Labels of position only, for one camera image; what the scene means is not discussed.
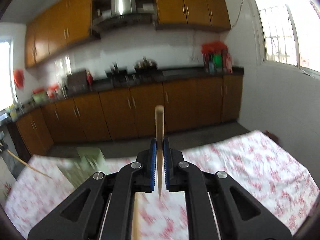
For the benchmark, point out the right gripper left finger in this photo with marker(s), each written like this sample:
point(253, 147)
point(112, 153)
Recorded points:
point(101, 207)

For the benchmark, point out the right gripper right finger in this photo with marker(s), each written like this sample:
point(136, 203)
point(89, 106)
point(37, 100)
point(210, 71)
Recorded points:
point(218, 207)

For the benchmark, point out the lower wooden kitchen cabinets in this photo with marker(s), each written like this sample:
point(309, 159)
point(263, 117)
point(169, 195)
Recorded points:
point(129, 112)

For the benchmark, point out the wooden kitchen cabinets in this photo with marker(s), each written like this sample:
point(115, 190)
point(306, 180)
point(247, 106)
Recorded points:
point(129, 112)
point(67, 24)

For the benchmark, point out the upper wooden kitchen cabinets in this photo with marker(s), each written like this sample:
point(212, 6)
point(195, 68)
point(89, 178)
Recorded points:
point(67, 24)

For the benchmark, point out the green chopstick holder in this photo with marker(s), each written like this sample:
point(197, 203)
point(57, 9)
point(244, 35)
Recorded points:
point(91, 160)

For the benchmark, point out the red floral tablecloth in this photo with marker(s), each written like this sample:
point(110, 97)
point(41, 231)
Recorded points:
point(269, 173)

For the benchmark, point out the red bag items on counter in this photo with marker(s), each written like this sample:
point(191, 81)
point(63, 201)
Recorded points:
point(216, 57)

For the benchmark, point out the black wok on stove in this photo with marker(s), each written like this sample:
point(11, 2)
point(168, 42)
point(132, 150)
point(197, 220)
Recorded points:
point(146, 66)

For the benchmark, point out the red hanging bag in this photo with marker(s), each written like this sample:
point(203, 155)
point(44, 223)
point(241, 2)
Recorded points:
point(19, 78)

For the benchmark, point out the window with bars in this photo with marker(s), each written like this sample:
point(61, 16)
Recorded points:
point(289, 33)

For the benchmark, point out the steel range hood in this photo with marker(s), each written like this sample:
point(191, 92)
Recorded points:
point(114, 14)

